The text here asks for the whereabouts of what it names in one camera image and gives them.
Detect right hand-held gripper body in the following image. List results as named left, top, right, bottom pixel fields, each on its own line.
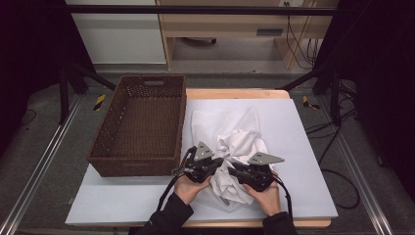
left=234, top=151, right=286, bottom=193

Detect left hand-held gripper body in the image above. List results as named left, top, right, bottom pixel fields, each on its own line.
left=177, top=140, right=220, bottom=184

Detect white garment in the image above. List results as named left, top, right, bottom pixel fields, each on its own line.
left=209, top=128, right=272, bottom=206

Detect white mesh laundry bag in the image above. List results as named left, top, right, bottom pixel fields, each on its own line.
left=190, top=107, right=274, bottom=213

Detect person's right hand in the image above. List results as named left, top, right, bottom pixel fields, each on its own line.
left=242, top=177, right=283, bottom=218

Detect person's left hand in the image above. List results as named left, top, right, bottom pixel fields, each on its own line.
left=173, top=174, right=213, bottom=206

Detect white table board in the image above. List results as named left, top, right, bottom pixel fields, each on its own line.
left=65, top=98, right=339, bottom=227

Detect brown wicker basket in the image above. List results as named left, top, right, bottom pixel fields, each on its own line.
left=86, top=74, right=187, bottom=178

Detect wooden table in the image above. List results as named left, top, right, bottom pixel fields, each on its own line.
left=130, top=88, right=332, bottom=229

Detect black metal stand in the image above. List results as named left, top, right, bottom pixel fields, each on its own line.
left=58, top=62, right=117, bottom=125
left=279, top=63, right=343, bottom=127

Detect light wooden desk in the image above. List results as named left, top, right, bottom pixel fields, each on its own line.
left=156, top=0, right=341, bottom=71

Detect white cabinet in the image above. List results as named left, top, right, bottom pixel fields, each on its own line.
left=65, top=0, right=167, bottom=65

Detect black horizontal bar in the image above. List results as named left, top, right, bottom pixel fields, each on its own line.
left=65, top=4, right=338, bottom=17

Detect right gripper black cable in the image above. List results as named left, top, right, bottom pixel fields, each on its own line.
left=271, top=174, right=294, bottom=220

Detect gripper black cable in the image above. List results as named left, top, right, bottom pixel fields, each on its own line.
left=271, top=174, right=294, bottom=220
left=156, top=146, right=199, bottom=212

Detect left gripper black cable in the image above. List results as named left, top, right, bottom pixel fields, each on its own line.
left=156, top=146, right=199, bottom=212

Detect black floor cable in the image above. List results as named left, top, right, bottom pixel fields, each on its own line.
left=305, top=107, right=362, bottom=211

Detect aluminium floor rail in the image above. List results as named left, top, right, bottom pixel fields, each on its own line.
left=0, top=94, right=83, bottom=235
left=316, top=97, right=396, bottom=235

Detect black desk cables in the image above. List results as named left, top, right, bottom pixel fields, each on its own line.
left=284, top=2, right=323, bottom=71

